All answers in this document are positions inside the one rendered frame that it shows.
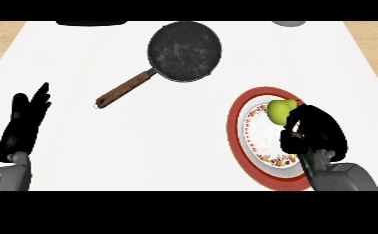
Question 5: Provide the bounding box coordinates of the round red placemat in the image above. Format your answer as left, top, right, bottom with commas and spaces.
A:
225, 86, 314, 192

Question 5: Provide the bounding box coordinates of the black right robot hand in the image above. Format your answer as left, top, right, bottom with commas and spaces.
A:
278, 104, 348, 162

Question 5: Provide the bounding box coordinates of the black pan with wooden handle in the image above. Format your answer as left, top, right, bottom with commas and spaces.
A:
94, 21, 222, 110

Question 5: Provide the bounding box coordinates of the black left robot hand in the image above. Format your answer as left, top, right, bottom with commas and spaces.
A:
0, 82, 52, 163

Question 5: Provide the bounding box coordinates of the white plate with floral rim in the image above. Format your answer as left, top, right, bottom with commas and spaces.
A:
236, 94, 308, 180

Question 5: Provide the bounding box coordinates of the yellow-green pear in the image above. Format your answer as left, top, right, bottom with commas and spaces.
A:
265, 98, 299, 126

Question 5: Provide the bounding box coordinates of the grey round object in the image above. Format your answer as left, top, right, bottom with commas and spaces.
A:
269, 20, 306, 28

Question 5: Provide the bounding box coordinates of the black flat appliance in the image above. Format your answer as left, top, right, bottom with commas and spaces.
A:
54, 20, 128, 27

